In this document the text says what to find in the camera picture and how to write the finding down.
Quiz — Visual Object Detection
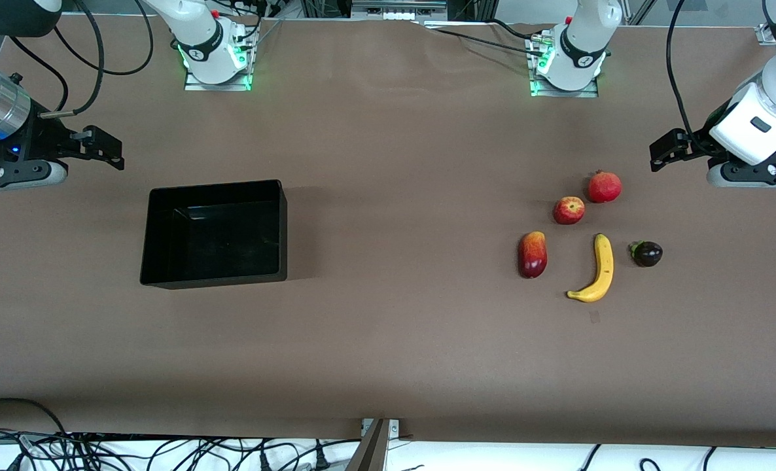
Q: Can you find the red apple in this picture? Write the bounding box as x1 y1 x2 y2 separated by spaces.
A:
553 196 586 226

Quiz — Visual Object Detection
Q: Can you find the yellow banana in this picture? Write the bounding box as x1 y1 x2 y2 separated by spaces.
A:
566 234 614 304

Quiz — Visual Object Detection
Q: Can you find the black plastic box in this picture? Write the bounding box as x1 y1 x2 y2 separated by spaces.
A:
139 179 289 290

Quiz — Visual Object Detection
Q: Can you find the red pomegranate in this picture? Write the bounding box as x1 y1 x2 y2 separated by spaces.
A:
588 170 623 204

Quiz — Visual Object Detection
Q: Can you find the dark purple eggplant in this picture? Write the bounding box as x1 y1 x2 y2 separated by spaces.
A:
629 241 663 268

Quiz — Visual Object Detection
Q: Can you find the red yellow mango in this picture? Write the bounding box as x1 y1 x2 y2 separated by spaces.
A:
518 231 548 279

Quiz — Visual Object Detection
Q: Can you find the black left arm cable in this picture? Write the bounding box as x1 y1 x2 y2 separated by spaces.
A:
665 0 716 154

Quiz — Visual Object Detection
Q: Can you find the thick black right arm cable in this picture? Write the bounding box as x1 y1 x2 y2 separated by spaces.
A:
38 0 106 120

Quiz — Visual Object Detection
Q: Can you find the thin black looped cable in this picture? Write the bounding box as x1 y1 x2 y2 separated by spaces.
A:
91 0 155 75

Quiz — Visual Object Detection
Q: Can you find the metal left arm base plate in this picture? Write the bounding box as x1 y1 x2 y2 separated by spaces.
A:
529 36 600 99

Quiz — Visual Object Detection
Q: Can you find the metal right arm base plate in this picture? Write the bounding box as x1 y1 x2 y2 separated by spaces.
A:
184 25 254 92

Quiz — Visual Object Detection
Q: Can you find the short black table cable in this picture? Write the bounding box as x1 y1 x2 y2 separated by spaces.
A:
489 18 537 40

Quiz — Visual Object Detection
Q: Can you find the long black table cable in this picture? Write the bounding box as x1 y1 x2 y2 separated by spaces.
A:
426 26 544 54

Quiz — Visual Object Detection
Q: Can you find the black arched floor cable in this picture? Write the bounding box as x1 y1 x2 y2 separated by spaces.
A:
0 397 69 438

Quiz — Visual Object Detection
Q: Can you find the aluminium frame rail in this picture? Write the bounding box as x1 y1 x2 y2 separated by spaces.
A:
351 0 449 21

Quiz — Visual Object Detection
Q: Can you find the silver table edge bracket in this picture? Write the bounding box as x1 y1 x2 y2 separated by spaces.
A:
361 418 400 438

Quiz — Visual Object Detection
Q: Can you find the dark grey camera post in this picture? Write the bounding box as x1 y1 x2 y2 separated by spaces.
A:
345 419 389 471

